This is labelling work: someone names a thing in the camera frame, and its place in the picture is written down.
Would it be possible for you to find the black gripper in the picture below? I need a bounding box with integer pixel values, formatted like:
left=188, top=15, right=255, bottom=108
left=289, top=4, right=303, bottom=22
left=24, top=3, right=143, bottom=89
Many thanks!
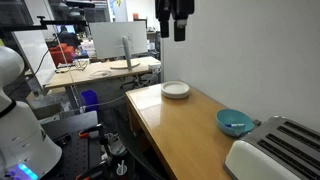
left=154, top=0, right=196, bottom=43

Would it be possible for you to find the blue bowl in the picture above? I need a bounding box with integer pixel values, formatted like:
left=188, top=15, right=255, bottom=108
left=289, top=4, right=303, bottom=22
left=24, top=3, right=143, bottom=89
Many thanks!
left=215, top=108, right=255, bottom=138

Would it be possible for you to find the white power strip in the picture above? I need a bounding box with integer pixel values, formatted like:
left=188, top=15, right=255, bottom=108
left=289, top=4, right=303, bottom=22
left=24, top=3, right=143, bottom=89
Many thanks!
left=147, top=62, right=162, bottom=71

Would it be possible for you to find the white computer monitor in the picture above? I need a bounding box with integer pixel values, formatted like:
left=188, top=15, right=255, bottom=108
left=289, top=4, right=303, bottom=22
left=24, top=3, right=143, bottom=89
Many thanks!
left=88, top=21, right=149, bottom=72

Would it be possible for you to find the stack of white plates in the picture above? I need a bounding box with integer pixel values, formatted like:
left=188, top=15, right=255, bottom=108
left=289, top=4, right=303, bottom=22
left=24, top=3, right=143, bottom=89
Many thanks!
left=160, top=80, right=191, bottom=100

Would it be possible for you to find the wooden office desk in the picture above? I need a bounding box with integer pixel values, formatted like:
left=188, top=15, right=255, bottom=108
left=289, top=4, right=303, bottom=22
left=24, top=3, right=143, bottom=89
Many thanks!
left=44, top=55, right=162, bottom=101

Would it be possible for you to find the person in dark clothes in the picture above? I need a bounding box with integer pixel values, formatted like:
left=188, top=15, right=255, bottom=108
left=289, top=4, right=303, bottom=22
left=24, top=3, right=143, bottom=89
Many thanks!
left=57, top=25, right=81, bottom=48

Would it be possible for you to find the blue waste bin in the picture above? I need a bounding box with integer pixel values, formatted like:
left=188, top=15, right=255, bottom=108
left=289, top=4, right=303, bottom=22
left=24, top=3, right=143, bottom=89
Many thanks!
left=79, top=89, right=100, bottom=113

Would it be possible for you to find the red chair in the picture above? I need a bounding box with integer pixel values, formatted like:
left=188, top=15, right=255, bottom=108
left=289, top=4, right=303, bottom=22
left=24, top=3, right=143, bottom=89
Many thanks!
left=49, top=43, right=76, bottom=68

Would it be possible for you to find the blue and white marker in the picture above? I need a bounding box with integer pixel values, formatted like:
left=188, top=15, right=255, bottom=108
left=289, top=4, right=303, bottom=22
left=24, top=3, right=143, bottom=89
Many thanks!
left=224, top=123, right=245, bottom=129

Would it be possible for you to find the white board panel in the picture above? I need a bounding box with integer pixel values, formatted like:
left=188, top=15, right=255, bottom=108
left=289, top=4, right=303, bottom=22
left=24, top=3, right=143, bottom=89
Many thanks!
left=11, top=29, right=58, bottom=96

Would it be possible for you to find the black perforated robot table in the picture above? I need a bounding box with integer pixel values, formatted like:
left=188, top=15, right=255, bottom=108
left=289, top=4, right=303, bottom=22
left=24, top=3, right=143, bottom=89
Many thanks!
left=39, top=110, right=111, bottom=180

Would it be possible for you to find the small white cup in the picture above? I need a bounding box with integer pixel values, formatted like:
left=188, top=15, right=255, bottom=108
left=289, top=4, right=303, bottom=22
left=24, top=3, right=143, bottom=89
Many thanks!
left=116, top=159, right=129, bottom=177

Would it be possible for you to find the silver four-slot toaster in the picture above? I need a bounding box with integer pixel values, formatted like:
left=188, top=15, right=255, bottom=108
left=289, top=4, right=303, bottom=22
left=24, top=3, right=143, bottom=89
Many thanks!
left=223, top=115, right=320, bottom=180

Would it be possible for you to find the coiled white cable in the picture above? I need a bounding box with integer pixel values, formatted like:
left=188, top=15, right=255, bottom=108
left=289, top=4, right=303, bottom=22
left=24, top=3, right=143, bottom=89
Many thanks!
left=88, top=69, right=113, bottom=79

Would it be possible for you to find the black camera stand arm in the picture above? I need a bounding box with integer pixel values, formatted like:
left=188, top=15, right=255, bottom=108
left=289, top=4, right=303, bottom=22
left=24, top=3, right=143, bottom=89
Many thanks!
left=0, top=15, right=89, bottom=33

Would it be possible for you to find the orange-handled black clamp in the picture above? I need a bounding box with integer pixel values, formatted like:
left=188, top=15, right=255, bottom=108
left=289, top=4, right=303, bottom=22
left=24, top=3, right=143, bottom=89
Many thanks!
left=78, top=123, right=104, bottom=140
left=74, top=159, right=113, bottom=180

